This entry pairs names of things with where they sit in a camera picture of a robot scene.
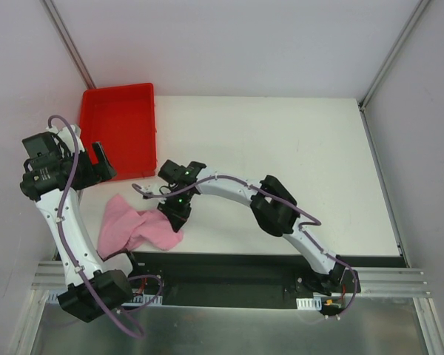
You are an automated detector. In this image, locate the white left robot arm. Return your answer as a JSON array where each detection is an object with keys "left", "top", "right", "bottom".
[{"left": 20, "top": 125, "right": 142, "bottom": 322}]

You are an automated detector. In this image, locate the white cable duct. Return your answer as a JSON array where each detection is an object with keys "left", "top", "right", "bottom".
[
  {"left": 296, "top": 297, "right": 322, "bottom": 311},
  {"left": 47, "top": 291, "right": 163, "bottom": 307}
]

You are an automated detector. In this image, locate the left aluminium corner post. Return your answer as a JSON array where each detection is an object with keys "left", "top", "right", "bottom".
[{"left": 40, "top": 0, "right": 96, "bottom": 89}]

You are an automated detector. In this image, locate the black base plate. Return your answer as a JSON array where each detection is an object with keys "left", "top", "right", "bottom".
[{"left": 127, "top": 251, "right": 362, "bottom": 310}]

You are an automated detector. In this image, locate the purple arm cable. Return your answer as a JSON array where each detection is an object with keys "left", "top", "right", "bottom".
[
  {"left": 132, "top": 175, "right": 359, "bottom": 322},
  {"left": 47, "top": 115, "right": 164, "bottom": 339}
]

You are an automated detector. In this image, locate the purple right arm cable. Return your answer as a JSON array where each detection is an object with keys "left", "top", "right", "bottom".
[{"left": 132, "top": 175, "right": 359, "bottom": 322}]

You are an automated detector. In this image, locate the right white cable duct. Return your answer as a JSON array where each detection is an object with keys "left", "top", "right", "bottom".
[{"left": 296, "top": 297, "right": 322, "bottom": 311}]

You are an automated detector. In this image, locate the left white cable duct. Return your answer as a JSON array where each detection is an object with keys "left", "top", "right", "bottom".
[{"left": 47, "top": 291, "right": 163, "bottom": 307}]

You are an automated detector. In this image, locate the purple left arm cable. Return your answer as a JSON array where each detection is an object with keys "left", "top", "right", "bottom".
[{"left": 47, "top": 115, "right": 164, "bottom": 339}]

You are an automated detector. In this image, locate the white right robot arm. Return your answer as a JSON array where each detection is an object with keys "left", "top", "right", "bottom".
[{"left": 158, "top": 160, "right": 360, "bottom": 296}]

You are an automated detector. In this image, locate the red plastic bin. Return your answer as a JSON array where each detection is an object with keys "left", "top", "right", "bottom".
[{"left": 78, "top": 83, "right": 157, "bottom": 181}]

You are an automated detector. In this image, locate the pink t shirt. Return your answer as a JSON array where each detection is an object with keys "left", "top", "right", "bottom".
[{"left": 97, "top": 195, "right": 184, "bottom": 259}]

